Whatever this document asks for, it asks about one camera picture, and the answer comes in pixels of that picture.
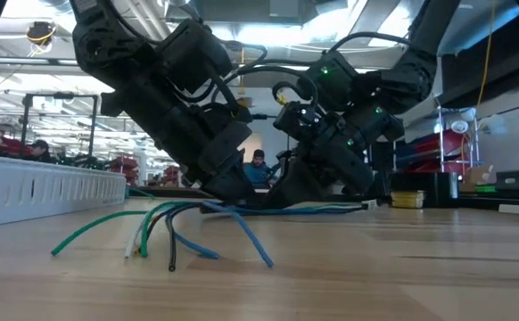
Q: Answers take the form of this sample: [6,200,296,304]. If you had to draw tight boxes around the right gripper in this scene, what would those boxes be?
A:
[259,116,375,210]

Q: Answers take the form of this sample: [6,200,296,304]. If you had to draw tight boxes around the green cable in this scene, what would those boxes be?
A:
[139,201,207,259]

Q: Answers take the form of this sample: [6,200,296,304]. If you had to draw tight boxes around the bundle of coloured wires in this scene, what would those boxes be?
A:
[50,201,367,258]

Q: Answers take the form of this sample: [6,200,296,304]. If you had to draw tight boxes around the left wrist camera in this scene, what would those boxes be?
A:
[214,103,254,136]

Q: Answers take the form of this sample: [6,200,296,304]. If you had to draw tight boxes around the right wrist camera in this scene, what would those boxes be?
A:
[273,101,328,144]

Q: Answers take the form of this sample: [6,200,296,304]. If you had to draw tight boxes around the red shelving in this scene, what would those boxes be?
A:
[0,127,31,158]

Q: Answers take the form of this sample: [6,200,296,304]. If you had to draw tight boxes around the blue cable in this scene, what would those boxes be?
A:
[201,200,367,269]
[169,202,367,261]

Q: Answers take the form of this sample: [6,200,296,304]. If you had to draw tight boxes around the person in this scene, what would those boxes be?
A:
[241,148,282,188]
[28,138,52,164]

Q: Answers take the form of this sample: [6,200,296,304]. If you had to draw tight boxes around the yellow room cable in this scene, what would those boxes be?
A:
[476,2,497,108]

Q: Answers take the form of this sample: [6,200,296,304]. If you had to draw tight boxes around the yellow black cable reel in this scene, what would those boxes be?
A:
[24,20,59,58]

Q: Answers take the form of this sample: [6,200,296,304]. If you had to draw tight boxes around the yellow plastic tub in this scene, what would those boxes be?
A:
[390,190,426,210]

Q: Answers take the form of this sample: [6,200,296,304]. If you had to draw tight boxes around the white slotted cable duct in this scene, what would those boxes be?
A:
[0,152,128,229]

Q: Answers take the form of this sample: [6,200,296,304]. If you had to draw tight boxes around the black metal gantry frame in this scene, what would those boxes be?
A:
[20,91,101,158]

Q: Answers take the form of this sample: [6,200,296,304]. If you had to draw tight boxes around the black box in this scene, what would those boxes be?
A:
[389,170,460,209]

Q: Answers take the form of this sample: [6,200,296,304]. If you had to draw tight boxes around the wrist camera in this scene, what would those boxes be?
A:
[214,103,254,136]
[273,101,328,144]

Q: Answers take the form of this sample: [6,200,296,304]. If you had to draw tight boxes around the black cable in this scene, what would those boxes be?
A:
[165,202,207,273]

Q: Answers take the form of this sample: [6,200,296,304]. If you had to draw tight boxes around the cardboard box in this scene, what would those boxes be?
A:
[458,163,496,186]

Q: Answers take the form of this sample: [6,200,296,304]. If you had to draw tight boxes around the black upright post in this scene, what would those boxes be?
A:
[368,142,395,197]

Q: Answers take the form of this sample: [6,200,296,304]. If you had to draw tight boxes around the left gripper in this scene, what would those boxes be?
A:
[150,104,257,205]

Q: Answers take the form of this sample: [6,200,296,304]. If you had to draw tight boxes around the white cable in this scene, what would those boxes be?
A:
[123,203,368,260]

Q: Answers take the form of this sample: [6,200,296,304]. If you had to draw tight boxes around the red storage bins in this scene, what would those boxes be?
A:
[395,128,479,175]

